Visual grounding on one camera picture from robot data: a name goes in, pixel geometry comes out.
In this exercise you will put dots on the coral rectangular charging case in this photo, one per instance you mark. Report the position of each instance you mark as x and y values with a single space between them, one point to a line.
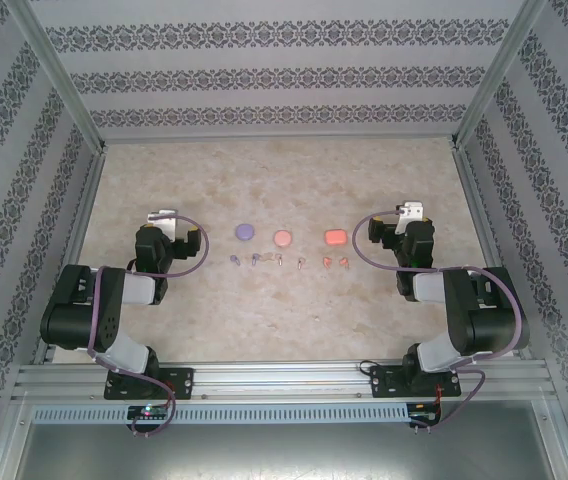
334 236

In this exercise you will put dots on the coral earbud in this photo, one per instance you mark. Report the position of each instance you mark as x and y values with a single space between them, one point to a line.
325 261
344 262

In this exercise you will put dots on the purple earbud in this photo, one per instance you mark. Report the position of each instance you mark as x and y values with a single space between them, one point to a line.
254 259
234 259

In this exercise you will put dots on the purple round charging case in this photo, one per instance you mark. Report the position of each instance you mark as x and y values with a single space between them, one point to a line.
244 230

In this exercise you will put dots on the pink round charging case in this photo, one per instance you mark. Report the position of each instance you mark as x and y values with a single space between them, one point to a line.
282 238

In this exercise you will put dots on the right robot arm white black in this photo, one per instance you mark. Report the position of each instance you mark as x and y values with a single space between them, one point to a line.
429 287

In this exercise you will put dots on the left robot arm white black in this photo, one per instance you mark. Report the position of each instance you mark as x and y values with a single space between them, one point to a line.
136 290

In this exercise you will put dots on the circuit board with green light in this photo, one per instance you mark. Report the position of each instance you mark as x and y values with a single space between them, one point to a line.
149 412

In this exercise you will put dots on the small black circuit board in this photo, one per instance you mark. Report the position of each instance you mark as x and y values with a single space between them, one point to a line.
421 417

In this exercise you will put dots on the grey metal shelf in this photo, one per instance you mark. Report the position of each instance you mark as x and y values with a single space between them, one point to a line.
284 455

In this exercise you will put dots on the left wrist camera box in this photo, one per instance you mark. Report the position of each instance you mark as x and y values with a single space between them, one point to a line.
163 220

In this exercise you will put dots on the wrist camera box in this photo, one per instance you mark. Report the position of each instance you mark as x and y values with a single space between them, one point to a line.
163 220
410 212

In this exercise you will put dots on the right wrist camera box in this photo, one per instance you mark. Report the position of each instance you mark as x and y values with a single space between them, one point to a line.
410 212

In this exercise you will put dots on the aluminium side rail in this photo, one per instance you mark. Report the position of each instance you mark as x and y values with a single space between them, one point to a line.
477 210
84 210

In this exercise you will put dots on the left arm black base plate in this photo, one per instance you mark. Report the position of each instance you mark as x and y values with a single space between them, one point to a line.
184 382

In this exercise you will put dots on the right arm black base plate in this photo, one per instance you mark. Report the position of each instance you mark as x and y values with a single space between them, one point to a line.
379 382

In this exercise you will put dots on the aluminium frame post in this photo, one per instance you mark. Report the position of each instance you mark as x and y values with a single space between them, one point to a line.
66 85
487 85

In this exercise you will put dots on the aluminium mounting rail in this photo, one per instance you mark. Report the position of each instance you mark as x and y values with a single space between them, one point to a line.
284 380

